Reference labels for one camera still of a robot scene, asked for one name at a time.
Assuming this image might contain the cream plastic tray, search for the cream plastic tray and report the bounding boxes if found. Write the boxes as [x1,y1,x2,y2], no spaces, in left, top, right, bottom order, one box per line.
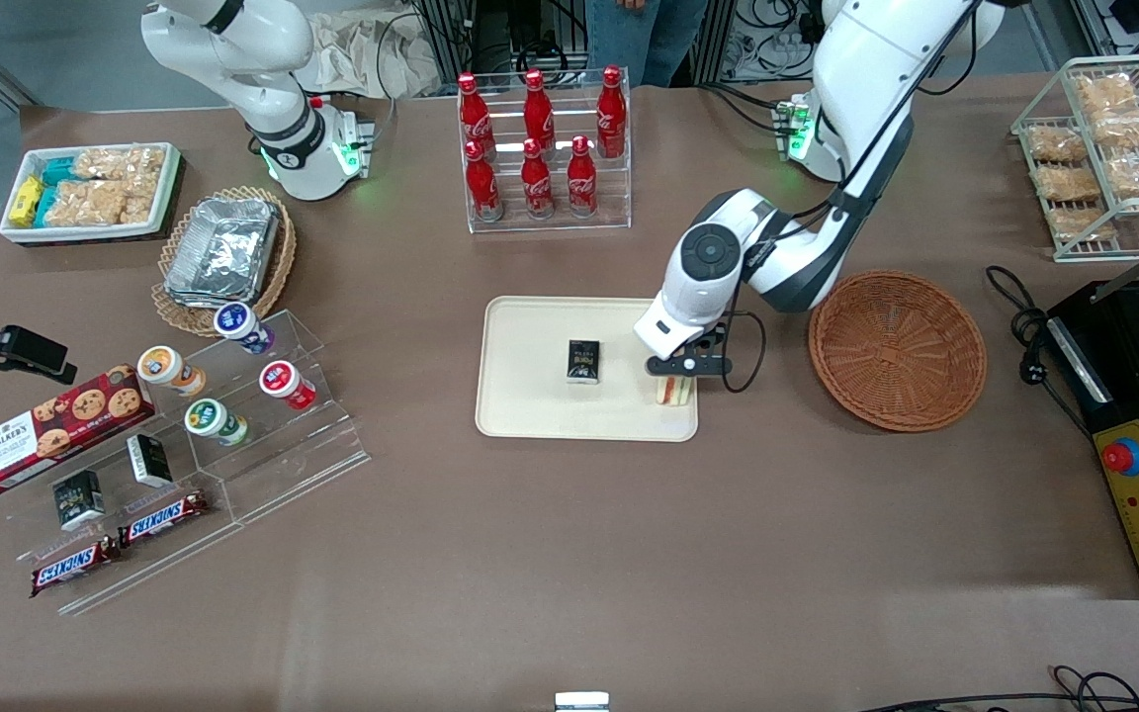
[475,296,700,443]

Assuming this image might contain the brown round wicker basket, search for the brown round wicker basket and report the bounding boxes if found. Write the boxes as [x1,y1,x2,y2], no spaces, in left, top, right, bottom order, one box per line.
[808,270,988,433]

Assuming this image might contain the light oval wicker basket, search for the light oval wicker basket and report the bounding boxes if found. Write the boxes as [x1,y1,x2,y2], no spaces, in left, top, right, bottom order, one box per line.
[151,185,298,338]

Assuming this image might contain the red Walkers cookie box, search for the red Walkers cookie box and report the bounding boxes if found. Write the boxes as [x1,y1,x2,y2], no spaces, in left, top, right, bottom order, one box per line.
[0,364,158,494]

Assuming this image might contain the orange yogurt cup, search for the orange yogurt cup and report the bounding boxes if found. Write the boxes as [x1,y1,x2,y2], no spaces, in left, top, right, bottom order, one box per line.
[137,345,208,398]

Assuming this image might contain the yellow snack packet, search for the yellow snack packet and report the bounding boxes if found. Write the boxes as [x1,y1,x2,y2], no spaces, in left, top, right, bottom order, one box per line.
[8,176,45,227]

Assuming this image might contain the clear acrylic bottle rack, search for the clear acrylic bottle rack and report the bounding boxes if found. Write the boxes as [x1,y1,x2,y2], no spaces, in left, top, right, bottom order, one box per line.
[457,67,633,234]

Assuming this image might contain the green yogurt cup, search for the green yogurt cup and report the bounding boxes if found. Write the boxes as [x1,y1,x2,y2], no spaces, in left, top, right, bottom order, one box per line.
[184,398,250,447]

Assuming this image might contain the purple yogurt cup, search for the purple yogurt cup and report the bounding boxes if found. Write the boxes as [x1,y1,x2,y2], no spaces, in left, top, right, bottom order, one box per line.
[214,302,277,356]

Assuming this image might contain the Snickers chocolate bar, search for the Snickers chocolate bar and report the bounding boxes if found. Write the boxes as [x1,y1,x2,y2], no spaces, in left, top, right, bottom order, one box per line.
[31,536,124,598]
[118,489,211,549]

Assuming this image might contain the white rectangular snack bin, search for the white rectangular snack bin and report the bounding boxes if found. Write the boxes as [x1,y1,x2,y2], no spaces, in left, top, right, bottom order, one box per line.
[0,142,182,244]

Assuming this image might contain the red cola bottle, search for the red cola bottle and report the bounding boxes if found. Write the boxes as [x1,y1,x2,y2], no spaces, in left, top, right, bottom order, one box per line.
[524,69,557,149]
[464,140,504,222]
[596,66,628,160]
[567,135,599,218]
[520,138,557,220]
[458,72,494,151]

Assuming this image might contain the stack of foil containers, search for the stack of foil containers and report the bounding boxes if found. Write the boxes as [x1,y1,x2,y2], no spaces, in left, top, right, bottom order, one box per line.
[163,196,282,310]

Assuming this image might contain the red yogurt cup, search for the red yogurt cup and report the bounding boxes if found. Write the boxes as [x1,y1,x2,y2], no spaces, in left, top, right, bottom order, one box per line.
[259,360,318,412]

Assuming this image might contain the clear acrylic stepped display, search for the clear acrylic stepped display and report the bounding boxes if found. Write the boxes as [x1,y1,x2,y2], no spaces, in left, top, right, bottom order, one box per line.
[0,309,372,617]

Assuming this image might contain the person in blue jeans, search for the person in blue jeans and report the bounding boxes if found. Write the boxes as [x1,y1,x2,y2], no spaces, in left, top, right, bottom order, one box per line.
[585,0,711,89]

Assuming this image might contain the black and yellow control box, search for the black and yellow control box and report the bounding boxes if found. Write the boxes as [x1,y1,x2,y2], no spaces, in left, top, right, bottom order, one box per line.
[1044,277,1139,601]

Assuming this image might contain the crumpled beige cloth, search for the crumpled beige cloth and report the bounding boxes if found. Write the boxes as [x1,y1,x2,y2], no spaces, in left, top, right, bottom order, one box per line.
[305,8,444,100]

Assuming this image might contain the red emergency stop button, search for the red emergency stop button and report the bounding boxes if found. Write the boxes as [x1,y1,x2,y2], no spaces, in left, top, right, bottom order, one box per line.
[1100,436,1139,479]

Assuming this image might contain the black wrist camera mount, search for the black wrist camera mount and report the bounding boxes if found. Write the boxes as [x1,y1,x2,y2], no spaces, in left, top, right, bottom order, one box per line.
[676,322,731,359]

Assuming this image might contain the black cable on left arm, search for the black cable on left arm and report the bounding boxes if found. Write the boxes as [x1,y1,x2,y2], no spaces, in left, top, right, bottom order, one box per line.
[722,0,986,394]

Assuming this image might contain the tangled background cables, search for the tangled background cables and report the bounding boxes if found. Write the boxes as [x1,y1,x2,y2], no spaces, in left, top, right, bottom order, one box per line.
[718,0,832,85]

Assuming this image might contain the black power cable with plug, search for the black power cable with plug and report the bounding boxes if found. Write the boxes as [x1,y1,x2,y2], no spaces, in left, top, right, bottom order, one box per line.
[985,265,1096,438]

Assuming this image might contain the black cables at table edge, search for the black cables at table edge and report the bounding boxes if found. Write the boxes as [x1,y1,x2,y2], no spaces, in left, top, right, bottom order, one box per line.
[856,665,1139,712]

